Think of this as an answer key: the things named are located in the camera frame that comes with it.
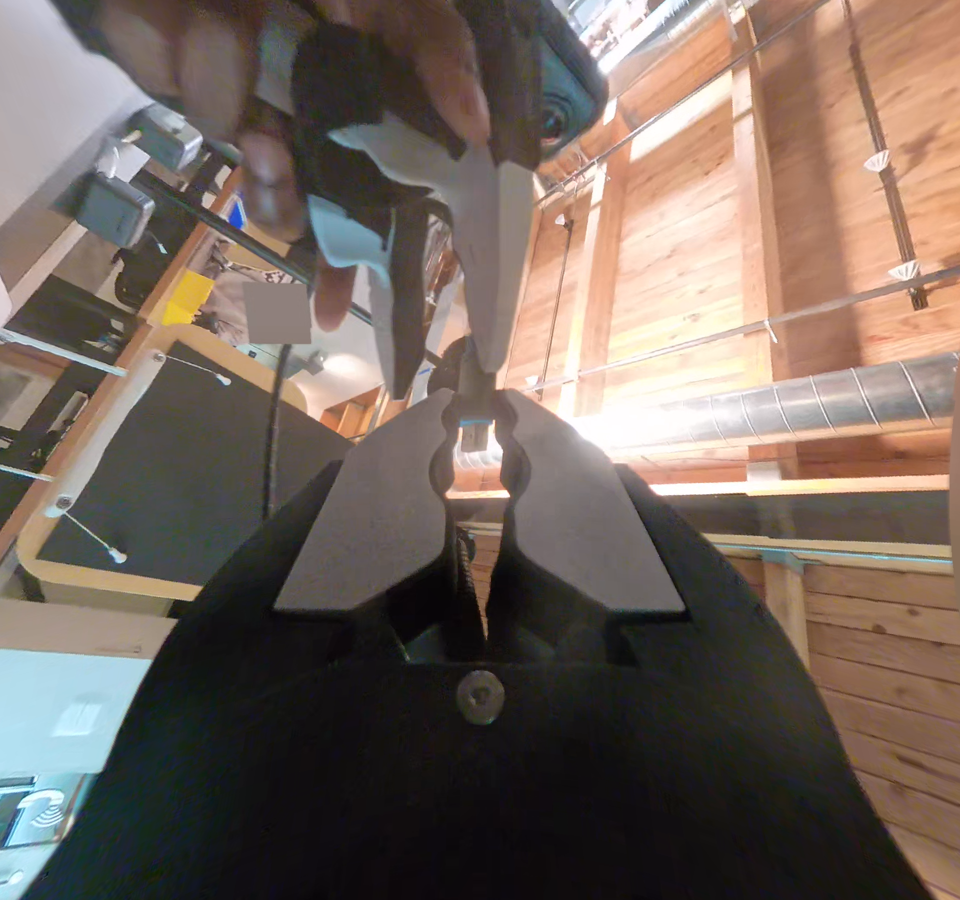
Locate white metal stand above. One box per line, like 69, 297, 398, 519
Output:
45, 351, 168, 519

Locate door phone sign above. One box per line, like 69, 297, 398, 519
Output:
0, 773, 76, 850

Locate silver ventilation duct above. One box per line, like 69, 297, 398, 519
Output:
592, 0, 759, 69
570, 351, 960, 462

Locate black blue braided HDMI cable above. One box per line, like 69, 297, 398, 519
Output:
448, 336, 501, 456

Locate rounded wooden board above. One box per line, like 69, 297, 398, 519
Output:
15, 323, 355, 603

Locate thin black cable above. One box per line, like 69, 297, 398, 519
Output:
258, 344, 295, 520

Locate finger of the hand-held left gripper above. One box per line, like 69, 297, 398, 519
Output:
366, 204, 460, 400
447, 152, 537, 378

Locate grey junction box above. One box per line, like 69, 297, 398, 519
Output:
75, 173, 156, 249
127, 104, 205, 171

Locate yellow plastic bin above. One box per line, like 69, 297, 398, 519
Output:
161, 270, 216, 327

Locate black square panel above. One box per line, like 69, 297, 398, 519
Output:
36, 340, 354, 585

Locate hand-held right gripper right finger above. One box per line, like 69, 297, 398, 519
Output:
491, 389, 688, 614

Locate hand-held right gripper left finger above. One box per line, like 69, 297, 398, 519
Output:
272, 388, 458, 613

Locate person's left hand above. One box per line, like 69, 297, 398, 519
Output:
88, 0, 492, 333

